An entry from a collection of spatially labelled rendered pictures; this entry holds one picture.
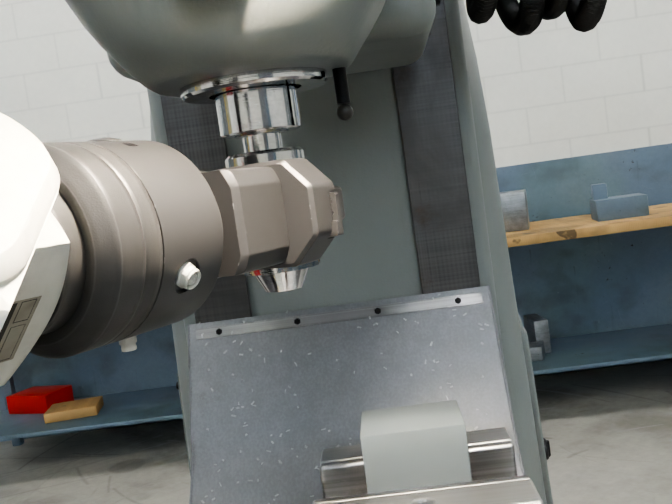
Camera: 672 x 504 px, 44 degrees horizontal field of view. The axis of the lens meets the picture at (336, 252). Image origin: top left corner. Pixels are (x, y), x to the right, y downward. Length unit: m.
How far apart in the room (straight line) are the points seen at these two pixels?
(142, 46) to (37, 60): 4.70
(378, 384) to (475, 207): 0.21
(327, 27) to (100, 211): 0.16
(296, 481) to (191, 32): 0.51
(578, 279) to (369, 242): 4.01
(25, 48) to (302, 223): 4.78
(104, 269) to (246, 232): 0.09
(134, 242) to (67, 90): 4.72
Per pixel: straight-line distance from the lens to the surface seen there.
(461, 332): 0.85
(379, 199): 0.86
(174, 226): 0.35
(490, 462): 0.55
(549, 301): 4.82
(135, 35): 0.43
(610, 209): 4.19
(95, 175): 0.33
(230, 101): 0.47
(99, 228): 0.32
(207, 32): 0.41
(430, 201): 0.85
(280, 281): 0.48
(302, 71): 0.46
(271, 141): 0.48
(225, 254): 0.39
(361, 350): 0.85
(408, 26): 0.60
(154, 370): 4.99
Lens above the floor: 1.25
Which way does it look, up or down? 5 degrees down
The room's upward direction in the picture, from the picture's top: 8 degrees counter-clockwise
